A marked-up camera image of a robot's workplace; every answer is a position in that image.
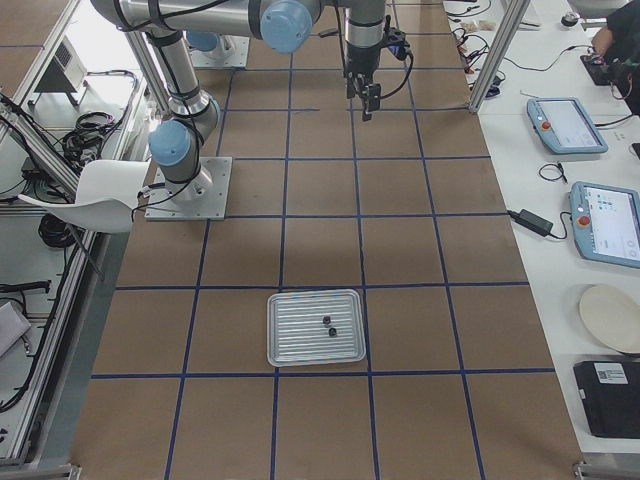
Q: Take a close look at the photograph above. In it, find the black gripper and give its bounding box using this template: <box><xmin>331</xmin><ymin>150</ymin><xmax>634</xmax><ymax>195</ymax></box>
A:
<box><xmin>346</xmin><ymin>44</ymin><xmax>381</xmax><ymax>122</ymax></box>

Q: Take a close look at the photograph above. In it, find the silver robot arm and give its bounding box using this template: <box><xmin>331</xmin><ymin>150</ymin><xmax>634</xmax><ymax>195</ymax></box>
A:
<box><xmin>93</xmin><ymin>1</ymin><xmax>389</xmax><ymax>219</ymax></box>

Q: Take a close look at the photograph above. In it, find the silver metal tray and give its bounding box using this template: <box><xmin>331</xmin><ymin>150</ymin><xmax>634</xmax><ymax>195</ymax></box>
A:
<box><xmin>267</xmin><ymin>289</ymin><xmax>366</xmax><ymax>367</ymax></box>

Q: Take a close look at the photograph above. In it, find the far blue teach pendant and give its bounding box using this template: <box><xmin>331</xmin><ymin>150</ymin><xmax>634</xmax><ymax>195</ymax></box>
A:
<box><xmin>526</xmin><ymin>97</ymin><xmax>609</xmax><ymax>155</ymax></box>

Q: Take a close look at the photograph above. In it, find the blue teach pendant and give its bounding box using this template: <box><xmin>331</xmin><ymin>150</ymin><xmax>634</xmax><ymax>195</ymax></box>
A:
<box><xmin>526</xmin><ymin>97</ymin><xmax>609</xmax><ymax>155</ymax></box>
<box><xmin>569</xmin><ymin>182</ymin><xmax>639</xmax><ymax>268</ymax></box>

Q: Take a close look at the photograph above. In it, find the black power adapter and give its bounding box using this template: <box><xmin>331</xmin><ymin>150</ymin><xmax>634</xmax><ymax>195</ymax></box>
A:
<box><xmin>507</xmin><ymin>209</ymin><xmax>553</xmax><ymax>237</ymax></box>

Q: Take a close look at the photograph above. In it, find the near blue teach pendant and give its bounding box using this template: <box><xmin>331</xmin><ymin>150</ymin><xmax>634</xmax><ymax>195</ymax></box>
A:
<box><xmin>569</xmin><ymin>182</ymin><xmax>639</xmax><ymax>268</ymax></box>

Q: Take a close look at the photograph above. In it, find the white plastic chair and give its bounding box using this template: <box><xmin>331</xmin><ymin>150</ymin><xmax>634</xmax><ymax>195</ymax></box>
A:
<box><xmin>18</xmin><ymin>159</ymin><xmax>149</xmax><ymax>234</ymax></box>

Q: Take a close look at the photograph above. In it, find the cream round plate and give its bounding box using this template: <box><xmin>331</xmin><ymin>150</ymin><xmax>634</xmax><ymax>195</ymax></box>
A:
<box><xmin>579</xmin><ymin>285</ymin><xmax>639</xmax><ymax>357</ymax></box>

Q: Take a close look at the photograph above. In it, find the black flat box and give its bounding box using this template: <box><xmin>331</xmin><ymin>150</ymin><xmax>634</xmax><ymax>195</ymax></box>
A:
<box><xmin>573</xmin><ymin>361</ymin><xmax>639</xmax><ymax>439</ymax></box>

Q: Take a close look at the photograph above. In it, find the aluminium frame post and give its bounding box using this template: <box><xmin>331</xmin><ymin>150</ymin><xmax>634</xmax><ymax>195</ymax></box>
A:
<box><xmin>468</xmin><ymin>0</ymin><xmax>529</xmax><ymax>114</ymax></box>

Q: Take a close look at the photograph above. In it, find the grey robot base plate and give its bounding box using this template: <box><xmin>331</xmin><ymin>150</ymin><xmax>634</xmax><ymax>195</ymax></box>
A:
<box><xmin>145</xmin><ymin>157</ymin><xmax>233</xmax><ymax>221</ymax></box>

